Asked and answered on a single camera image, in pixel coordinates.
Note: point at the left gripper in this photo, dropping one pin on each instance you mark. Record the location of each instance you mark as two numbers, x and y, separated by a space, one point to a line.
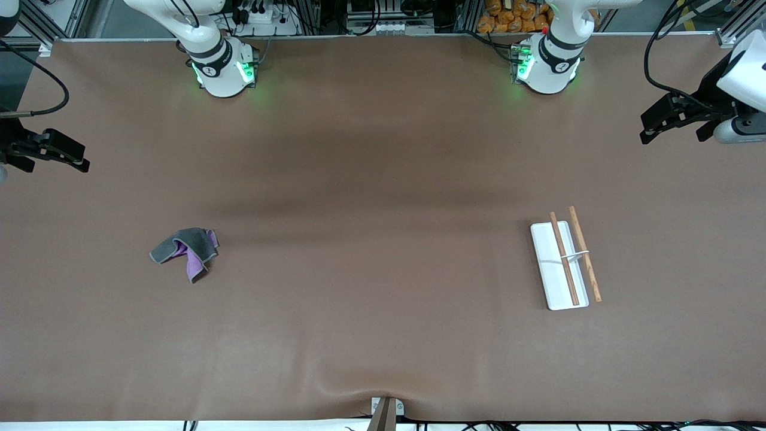
710 94

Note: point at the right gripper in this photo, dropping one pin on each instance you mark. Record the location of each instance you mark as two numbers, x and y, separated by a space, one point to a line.
10 145

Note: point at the grey and purple towel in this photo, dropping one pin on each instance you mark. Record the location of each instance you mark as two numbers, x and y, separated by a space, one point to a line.
190 246

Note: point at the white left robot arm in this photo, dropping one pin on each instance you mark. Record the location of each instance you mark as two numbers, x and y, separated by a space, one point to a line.
553 63

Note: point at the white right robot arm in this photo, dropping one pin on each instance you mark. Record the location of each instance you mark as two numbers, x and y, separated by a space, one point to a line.
218 66

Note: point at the white rack with wooden rods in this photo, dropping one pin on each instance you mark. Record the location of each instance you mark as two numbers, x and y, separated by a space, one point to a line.
553 269

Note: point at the orange packaged items pile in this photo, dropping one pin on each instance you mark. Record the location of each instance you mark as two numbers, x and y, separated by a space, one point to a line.
514 17

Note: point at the white power strip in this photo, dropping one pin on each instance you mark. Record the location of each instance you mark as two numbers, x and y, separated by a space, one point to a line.
266 15

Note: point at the brown table cover mat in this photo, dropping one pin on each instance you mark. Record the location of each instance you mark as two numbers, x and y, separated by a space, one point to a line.
359 269

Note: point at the aluminium frame profile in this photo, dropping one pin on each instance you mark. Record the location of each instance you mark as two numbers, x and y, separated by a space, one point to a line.
739 24
57 18

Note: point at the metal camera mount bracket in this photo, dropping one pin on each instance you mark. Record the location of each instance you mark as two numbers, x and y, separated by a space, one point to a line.
386 413

